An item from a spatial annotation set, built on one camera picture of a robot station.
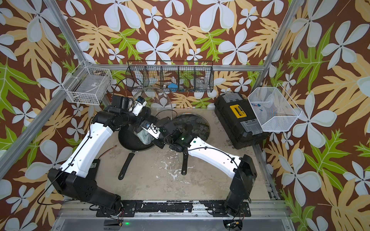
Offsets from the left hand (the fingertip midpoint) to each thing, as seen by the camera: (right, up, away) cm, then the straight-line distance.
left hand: (142, 114), depth 78 cm
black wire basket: (+14, +28, +20) cm, 37 cm away
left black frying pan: (-15, -16, +18) cm, 28 cm away
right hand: (+7, -9, -4) cm, 12 cm away
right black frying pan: (+24, -24, +8) cm, 35 cm away
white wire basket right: (+76, +3, +6) cm, 77 cm away
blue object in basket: (+16, +19, +16) cm, 29 cm away
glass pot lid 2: (+31, -5, +36) cm, 48 cm away
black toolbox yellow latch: (+58, -3, +13) cm, 59 cm away
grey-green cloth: (+3, -12, -7) cm, 14 cm away
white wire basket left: (-35, +18, +8) cm, 40 cm away
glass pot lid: (+1, +14, +41) cm, 43 cm away
